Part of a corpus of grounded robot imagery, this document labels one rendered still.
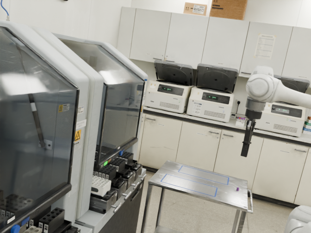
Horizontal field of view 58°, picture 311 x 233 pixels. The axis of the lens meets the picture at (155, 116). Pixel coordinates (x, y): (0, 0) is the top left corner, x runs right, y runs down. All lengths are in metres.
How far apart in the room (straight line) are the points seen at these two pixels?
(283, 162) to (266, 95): 2.67
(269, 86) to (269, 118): 2.50
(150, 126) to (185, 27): 1.41
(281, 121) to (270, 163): 0.54
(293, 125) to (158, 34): 2.10
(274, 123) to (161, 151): 1.48
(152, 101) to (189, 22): 1.15
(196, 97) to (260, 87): 2.53
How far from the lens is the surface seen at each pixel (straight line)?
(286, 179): 3.91
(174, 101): 3.72
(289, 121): 3.73
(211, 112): 3.67
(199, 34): 3.96
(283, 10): 4.36
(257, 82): 1.20
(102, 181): 1.61
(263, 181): 3.89
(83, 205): 1.52
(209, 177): 2.04
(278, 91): 1.25
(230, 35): 3.93
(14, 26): 1.35
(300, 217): 1.56
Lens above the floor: 1.56
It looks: 12 degrees down
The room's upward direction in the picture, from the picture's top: 9 degrees clockwise
